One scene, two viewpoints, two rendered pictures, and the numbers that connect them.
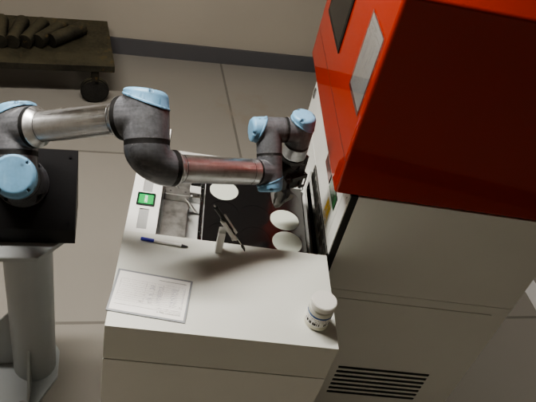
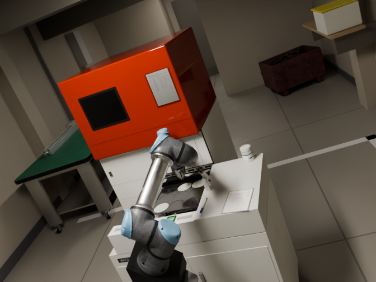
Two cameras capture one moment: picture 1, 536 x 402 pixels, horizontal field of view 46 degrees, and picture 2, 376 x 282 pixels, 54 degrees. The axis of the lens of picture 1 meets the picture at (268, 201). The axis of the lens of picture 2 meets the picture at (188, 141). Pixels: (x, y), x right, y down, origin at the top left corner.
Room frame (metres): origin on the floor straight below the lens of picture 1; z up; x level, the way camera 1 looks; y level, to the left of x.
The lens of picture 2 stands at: (0.26, 1.77, 1.99)
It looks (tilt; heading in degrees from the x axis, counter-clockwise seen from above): 19 degrees down; 303
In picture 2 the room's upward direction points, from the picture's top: 22 degrees counter-clockwise
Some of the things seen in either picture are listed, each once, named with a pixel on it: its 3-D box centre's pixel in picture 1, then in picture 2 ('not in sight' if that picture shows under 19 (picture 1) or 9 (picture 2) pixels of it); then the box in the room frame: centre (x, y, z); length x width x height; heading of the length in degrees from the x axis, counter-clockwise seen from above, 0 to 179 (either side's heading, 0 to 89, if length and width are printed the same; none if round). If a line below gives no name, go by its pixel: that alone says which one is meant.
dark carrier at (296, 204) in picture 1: (254, 215); (181, 195); (1.59, 0.03, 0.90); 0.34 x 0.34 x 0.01; 12
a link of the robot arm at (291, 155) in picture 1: (293, 150); not in sight; (1.58, -0.04, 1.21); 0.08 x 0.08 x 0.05
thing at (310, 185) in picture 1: (313, 221); (186, 179); (1.64, -0.17, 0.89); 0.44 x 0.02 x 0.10; 12
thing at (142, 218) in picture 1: (148, 190); (155, 233); (1.58, 0.40, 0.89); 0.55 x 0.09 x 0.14; 12
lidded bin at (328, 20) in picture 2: not in sight; (336, 15); (0.75, -2.75, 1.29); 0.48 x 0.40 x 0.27; 110
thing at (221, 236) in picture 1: (226, 234); (205, 179); (1.33, 0.09, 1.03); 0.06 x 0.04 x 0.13; 102
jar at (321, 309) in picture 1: (320, 310); (247, 153); (1.16, -0.22, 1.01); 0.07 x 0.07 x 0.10
